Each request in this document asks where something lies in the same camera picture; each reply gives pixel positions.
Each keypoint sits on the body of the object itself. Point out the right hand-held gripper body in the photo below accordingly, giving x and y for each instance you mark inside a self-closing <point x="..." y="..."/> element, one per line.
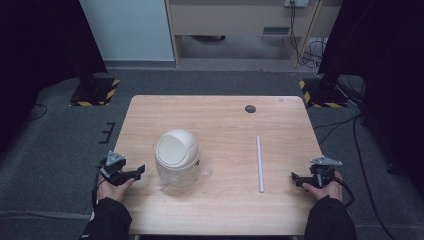
<point x="322" y="173"/>

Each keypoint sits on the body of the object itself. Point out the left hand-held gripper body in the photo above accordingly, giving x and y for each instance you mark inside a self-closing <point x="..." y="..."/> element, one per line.
<point x="115" y="166"/>

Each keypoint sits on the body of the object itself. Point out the white swing-lid trash can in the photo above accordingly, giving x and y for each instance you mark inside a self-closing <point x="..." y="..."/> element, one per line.
<point x="177" y="153"/>

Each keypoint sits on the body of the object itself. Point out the white paper tube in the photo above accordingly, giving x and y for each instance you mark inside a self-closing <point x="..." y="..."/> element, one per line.
<point x="260" y="163"/>

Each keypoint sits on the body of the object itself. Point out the person's right hand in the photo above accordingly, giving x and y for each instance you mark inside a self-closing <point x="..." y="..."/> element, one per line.
<point x="330" y="191"/>

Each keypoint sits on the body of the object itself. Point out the person's left hand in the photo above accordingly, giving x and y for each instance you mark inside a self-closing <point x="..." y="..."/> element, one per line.
<point x="111" y="190"/>

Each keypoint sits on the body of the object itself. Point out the clear plastic bag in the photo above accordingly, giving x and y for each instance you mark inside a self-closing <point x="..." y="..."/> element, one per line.
<point x="205" y="168"/>

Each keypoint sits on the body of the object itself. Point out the black stand base hazard stripes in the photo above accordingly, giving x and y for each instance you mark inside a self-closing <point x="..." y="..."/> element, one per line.
<point x="95" y="92"/>
<point x="321" y="95"/>

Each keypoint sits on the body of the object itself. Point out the dark round table grommet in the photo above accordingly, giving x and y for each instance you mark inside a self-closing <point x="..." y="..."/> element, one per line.
<point x="250" y="108"/>

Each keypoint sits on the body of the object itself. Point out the white panel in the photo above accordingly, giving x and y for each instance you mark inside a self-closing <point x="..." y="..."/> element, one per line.
<point x="126" y="30"/>

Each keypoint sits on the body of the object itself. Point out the dark curtain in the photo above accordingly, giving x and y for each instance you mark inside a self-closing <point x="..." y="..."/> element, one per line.
<point x="383" y="50"/>
<point x="43" y="43"/>

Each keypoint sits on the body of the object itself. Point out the light wooden desk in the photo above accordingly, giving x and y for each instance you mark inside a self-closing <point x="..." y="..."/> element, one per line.
<point x="233" y="20"/>

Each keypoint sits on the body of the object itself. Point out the grey power strip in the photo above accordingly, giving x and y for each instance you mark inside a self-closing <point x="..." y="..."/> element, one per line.
<point x="296" y="2"/>

